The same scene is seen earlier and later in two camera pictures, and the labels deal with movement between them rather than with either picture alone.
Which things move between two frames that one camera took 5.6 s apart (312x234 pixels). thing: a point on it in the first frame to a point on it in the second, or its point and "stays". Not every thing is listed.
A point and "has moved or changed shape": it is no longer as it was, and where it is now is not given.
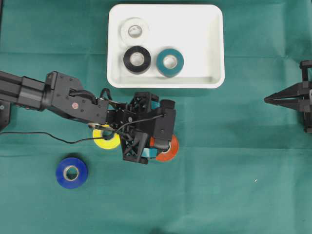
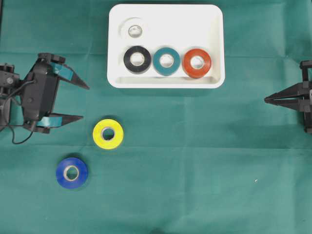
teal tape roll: (169, 72) has moved or changed shape
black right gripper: (282, 98) stays
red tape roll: (171, 153) to (194, 72)
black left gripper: (135, 140) to (39, 90)
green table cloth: (243, 165) stays
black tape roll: (137, 60) stays
